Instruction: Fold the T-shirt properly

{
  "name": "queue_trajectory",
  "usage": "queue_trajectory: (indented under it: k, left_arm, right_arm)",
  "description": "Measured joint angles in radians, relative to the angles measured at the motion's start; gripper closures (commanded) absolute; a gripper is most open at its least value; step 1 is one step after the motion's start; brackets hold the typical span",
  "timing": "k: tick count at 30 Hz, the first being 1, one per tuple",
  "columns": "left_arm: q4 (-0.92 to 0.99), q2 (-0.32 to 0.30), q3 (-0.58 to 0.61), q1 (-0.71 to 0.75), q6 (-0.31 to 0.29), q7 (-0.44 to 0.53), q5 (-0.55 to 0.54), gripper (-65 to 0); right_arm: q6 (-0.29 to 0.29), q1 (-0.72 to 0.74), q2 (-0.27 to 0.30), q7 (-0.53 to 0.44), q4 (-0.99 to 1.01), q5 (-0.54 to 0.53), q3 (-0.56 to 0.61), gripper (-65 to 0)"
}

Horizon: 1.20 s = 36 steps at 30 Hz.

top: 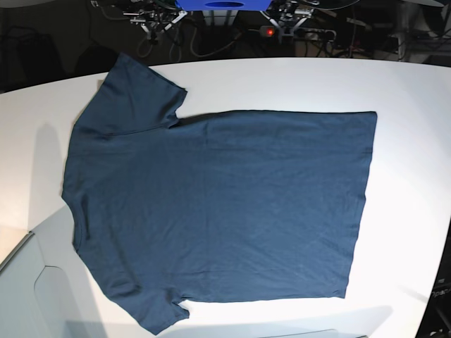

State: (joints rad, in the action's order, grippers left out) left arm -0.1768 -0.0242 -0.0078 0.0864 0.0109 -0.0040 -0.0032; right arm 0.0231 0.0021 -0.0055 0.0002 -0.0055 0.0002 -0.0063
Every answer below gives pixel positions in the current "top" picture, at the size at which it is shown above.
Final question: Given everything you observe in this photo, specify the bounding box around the blue plastic box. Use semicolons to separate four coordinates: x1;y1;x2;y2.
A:
177;0;271;11

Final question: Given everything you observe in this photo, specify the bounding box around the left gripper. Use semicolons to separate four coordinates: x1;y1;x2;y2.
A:
261;2;314;37

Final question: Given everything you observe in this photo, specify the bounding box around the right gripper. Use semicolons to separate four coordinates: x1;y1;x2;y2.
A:
123;7;187;39

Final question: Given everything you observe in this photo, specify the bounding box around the grey cable behind table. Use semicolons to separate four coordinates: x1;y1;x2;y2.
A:
136;20;244;59

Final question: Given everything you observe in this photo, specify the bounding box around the black power strip red light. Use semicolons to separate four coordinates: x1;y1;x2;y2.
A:
257;25;337;42

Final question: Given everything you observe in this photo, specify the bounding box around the dark blue T-shirt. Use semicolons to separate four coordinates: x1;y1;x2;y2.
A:
62;54;377;334

